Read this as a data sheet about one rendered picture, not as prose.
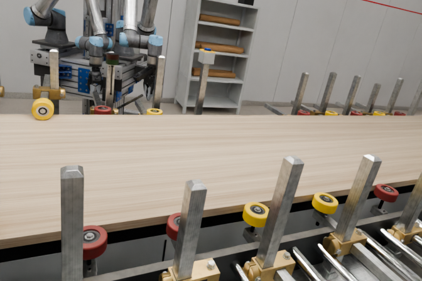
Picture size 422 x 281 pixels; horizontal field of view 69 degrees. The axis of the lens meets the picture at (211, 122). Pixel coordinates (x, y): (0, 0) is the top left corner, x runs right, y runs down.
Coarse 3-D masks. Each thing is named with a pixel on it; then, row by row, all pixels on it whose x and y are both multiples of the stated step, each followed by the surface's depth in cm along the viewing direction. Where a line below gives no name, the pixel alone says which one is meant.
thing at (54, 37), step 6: (48, 30) 211; (54, 30) 210; (60, 30) 212; (48, 36) 211; (54, 36) 211; (60, 36) 213; (66, 36) 217; (48, 42) 212; (54, 42) 212; (60, 42) 213; (66, 42) 217
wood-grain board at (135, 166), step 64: (0, 128) 114; (64, 128) 123; (128, 128) 133; (192, 128) 145; (256, 128) 159; (320, 128) 176; (384, 128) 198; (0, 192) 81; (128, 192) 90; (256, 192) 102; (320, 192) 108
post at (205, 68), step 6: (204, 66) 170; (204, 72) 172; (204, 78) 173; (198, 84) 177; (204, 84) 175; (198, 90) 177; (204, 90) 176; (198, 96) 177; (204, 96) 178; (198, 102) 178; (198, 108) 179; (198, 114) 181
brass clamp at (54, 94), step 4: (36, 88) 140; (40, 88) 141; (44, 88) 142; (48, 88) 143; (60, 88) 146; (64, 88) 147; (36, 92) 140; (40, 92) 141; (52, 92) 143; (56, 92) 144; (60, 92) 145; (64, 92) 146; (36, 96) 141; (52, 96) 144; (56, 96) 144; (60, 96) 145; (64, 96) 146
